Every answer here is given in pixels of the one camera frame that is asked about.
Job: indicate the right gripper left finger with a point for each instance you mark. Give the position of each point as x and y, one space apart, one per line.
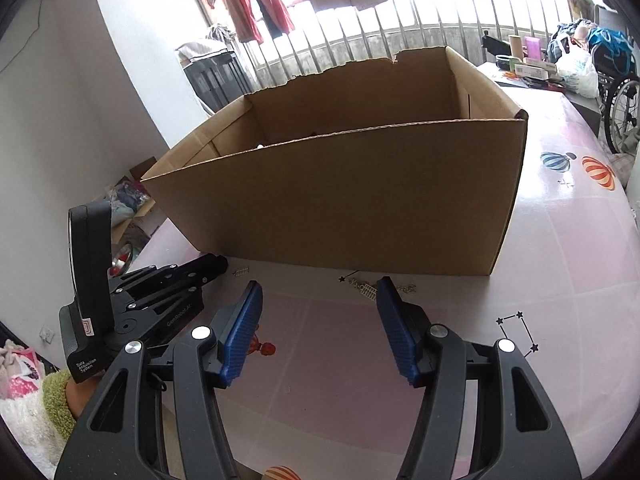
120 433

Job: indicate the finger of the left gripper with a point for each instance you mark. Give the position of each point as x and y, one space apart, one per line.
143 281
193 274

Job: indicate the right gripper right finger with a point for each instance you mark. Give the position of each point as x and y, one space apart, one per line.
517 433

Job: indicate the left hand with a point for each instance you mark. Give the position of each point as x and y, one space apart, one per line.
78 394

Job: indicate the small gold hair clip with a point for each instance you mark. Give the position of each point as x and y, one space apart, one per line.
240 271

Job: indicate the open cardboard box with clothes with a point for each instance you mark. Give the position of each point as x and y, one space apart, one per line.
129 199

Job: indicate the large brown cardboard box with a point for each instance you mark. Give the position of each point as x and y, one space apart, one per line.
405 165

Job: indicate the dark side table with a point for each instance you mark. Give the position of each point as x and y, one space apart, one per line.
587 108

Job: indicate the white plastic bag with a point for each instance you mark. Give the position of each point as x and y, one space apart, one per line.
578 72

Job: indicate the metal balcony railing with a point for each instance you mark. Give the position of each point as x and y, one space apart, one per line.
329 38

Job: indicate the black camera unit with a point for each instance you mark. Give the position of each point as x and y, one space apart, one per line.
89 240

